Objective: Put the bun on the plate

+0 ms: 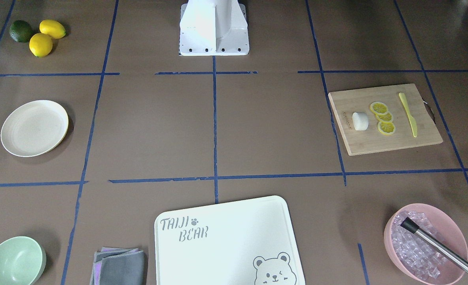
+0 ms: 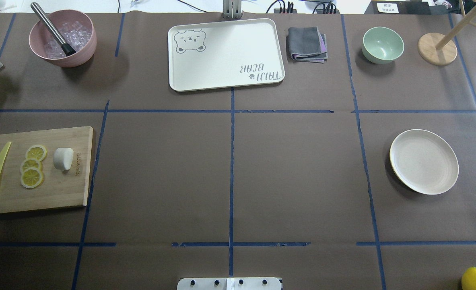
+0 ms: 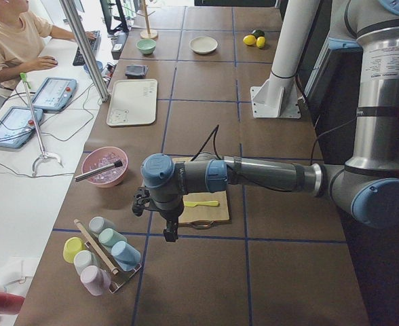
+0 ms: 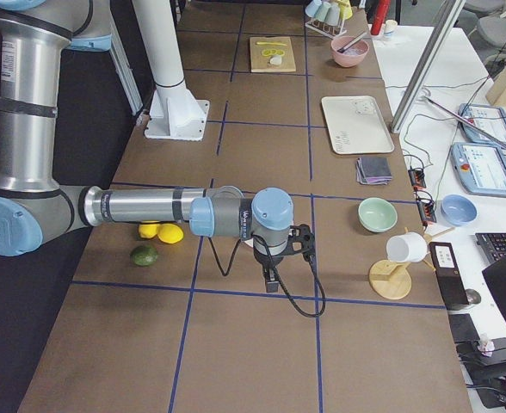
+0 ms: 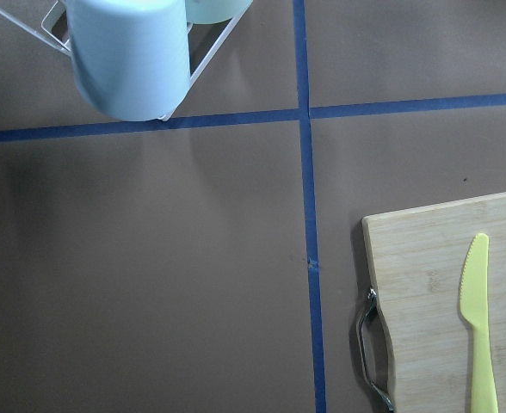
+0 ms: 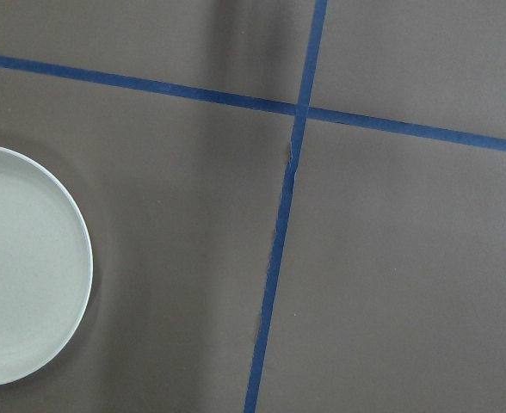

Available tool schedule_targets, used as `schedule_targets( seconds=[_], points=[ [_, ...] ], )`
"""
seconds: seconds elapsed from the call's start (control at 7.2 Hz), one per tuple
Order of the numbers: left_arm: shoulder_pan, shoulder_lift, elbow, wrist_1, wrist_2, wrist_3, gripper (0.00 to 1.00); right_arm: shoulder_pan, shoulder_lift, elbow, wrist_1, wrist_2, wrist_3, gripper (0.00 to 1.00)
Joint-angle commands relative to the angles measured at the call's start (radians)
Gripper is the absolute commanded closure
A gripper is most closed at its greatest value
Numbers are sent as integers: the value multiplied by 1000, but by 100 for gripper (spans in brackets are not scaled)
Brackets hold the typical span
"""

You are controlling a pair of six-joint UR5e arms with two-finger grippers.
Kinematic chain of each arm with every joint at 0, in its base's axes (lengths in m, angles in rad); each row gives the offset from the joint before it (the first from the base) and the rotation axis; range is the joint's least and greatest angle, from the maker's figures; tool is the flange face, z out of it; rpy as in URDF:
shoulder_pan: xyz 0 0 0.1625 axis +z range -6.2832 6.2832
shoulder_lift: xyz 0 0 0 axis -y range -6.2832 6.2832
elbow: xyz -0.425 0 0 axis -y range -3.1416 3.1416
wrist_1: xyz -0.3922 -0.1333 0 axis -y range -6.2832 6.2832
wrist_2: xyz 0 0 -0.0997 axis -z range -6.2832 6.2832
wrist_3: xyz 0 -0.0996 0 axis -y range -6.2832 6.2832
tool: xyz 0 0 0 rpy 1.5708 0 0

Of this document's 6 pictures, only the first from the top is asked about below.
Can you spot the cream round plate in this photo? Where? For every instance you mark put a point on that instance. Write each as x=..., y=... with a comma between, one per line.
x=34, y=128

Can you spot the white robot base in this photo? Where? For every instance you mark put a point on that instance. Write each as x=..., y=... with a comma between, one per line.
x=213, y=28

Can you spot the white bear cutting board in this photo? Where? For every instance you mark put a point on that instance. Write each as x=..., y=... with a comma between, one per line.
x=246, y=242

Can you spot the bamboo cutting board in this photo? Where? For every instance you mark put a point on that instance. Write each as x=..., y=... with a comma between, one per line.
x=345, y=103

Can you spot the lemon slice top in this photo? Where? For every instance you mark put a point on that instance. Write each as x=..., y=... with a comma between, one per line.
x=379, y=108

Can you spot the lemon slice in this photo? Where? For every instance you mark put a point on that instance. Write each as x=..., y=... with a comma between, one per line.
x=379, y=108
x=385, y=118
x=386, y=128

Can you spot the lemon slice bottom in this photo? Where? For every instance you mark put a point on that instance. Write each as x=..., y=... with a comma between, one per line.
x=386, y=128

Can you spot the lemon slice middle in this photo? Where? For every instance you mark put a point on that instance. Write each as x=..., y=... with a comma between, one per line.
x=385, y=118

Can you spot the grey folded cloth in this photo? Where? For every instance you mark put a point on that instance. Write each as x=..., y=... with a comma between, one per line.
x=123, y=269

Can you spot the purple cloth underneath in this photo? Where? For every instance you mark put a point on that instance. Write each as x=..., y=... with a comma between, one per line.
x=98, y=263

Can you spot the yellow plastic knife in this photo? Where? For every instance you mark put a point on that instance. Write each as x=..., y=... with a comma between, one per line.
x=411, y=119

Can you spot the yellow lemon upper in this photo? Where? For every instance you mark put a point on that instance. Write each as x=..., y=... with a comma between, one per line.
x=52, y=28

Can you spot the yellow lemon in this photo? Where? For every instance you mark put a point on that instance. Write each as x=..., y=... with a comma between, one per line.
x=40, y=45
x=52, y=28

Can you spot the yellow lemon lower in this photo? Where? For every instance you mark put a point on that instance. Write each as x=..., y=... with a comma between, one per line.
x=40, y=45

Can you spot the pink bowl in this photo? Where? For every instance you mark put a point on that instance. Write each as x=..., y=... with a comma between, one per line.
x=454, y=240

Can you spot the clear ice cubes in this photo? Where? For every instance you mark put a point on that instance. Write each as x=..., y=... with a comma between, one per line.
x=422, y=260

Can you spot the green lime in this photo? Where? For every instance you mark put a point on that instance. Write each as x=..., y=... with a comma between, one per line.
x=21, y=31

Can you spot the steel rod black tip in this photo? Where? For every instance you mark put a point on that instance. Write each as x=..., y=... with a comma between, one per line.
x=412, y=227

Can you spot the green bowl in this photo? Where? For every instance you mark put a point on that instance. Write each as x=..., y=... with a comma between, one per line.
x=22, y=261

